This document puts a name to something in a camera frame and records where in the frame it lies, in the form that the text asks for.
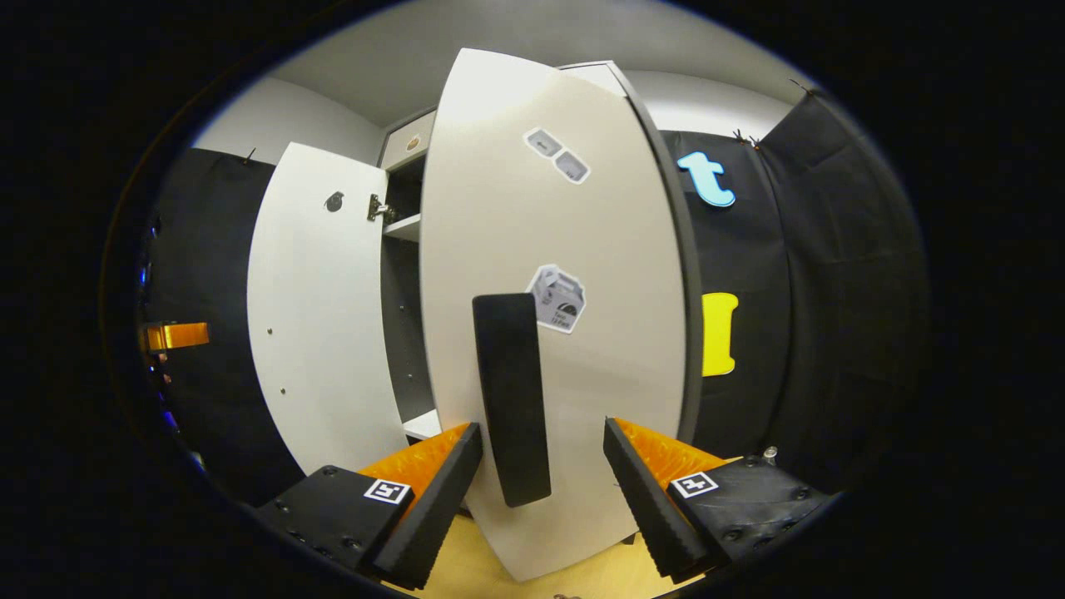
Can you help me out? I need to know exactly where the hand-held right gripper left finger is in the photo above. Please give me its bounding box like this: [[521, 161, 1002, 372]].
[[252, 422, 484, 591]]

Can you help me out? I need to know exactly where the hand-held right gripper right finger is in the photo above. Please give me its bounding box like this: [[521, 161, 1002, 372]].
[[602, 417, 835, 585]]

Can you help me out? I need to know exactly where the white cabinet door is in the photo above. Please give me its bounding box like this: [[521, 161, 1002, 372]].
[[247, 141, 410, 477], [419, 47, 696, 583]]

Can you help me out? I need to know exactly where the grey white shoe cabinet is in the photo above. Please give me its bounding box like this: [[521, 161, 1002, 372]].
[[379, 60, 705, 446]]

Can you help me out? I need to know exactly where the white cabinet drawer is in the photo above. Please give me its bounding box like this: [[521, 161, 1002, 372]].
[[383, 110, 438, 171]]

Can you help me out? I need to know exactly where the black backdrop cloth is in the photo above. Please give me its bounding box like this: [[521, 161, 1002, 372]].
[[753, 87, 929, 492], [146, 147, 305, 504], [661, 129, 795, 460]]

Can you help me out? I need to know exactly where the black door handle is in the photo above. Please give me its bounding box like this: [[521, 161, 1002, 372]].
[[473, 293, 552, 508]]

